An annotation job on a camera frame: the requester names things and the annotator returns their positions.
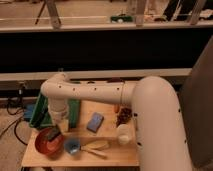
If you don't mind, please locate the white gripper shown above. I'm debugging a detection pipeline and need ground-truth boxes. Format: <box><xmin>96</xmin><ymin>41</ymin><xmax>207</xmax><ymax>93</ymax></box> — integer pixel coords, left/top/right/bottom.
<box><xmin>50</xmin><ymin>112</ymin><xmax>69</xmax><ymax>133</ymax></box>

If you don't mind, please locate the dark eraser block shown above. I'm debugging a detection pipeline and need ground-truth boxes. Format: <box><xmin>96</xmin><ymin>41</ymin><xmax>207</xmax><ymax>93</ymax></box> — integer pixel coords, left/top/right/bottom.
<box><xmin>46</xmin><ymin>130</ymin><xmax>61</xmax><ymax>141</ymax></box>

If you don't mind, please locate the red bowl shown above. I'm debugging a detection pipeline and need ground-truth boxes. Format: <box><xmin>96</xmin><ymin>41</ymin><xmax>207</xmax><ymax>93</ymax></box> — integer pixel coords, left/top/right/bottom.
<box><xmin>34</xmin><ymin>128</ymin><xmax>64</xmax><ymax>156</ymax></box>

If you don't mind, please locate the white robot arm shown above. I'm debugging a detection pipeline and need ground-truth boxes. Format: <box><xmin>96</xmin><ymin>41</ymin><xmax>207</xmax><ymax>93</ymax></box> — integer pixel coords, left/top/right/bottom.
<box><xmin>41</xmin><ymin>73</ymin><xmax>192</xmax><ymax>171</ymax></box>

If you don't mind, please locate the blue small bowl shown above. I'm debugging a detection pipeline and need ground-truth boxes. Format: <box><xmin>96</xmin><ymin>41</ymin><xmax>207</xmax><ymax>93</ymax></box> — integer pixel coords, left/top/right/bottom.
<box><xmin>64</xmin><ymin>138</ymin><xmax>80</xmax><ymax>155</ymax></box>

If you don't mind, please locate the green plastic tray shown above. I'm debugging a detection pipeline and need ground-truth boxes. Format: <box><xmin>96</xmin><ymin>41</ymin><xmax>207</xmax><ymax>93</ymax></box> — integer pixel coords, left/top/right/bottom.
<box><xmin>29</xmin><ymin>94</ymin><xmax>81</xmax><ymax>129</ymax></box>

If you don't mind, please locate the blue sponge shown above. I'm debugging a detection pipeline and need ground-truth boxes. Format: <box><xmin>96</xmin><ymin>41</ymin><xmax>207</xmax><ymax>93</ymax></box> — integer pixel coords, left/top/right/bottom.
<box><xmin>87</xmin><ymin>113</ymin><xmax>104</xmax><ymax>133</ymax></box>

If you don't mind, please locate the wooden spoon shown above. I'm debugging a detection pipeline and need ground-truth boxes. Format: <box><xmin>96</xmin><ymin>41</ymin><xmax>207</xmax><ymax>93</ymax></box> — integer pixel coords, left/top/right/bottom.
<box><xmin>81</xmin><ymin>140</ymin><xmax>109</xmax><ymax>150</ymax></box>

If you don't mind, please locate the orange carrot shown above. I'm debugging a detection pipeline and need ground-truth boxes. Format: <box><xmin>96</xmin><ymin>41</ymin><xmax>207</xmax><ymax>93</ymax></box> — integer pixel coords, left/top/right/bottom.
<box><xmin>114</xmin><ymin>105</ymin><xmax>120</xmax><ymax>113</ymax></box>

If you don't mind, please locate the dark pinecone bunch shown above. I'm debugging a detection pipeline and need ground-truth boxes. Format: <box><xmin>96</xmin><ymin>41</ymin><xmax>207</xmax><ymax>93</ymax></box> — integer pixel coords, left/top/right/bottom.
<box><xmin>116</xmin><ymin>108</ymin><xmax>132</xmax><ymax>126</ymax></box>

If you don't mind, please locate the white cup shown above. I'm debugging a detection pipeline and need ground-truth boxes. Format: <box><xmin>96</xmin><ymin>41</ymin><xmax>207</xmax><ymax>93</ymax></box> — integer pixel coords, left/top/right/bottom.
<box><xmin>116</xmin><ymin>124</ymin><xmax>132</xmax><ymax>145</ymax></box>

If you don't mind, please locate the black cable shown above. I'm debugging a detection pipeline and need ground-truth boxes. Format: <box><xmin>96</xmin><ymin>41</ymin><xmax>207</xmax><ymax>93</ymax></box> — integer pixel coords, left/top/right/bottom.
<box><xmin>0</xmin><ymin>83</ymin><xmax>29</xmax><ymax>146</ymax></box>

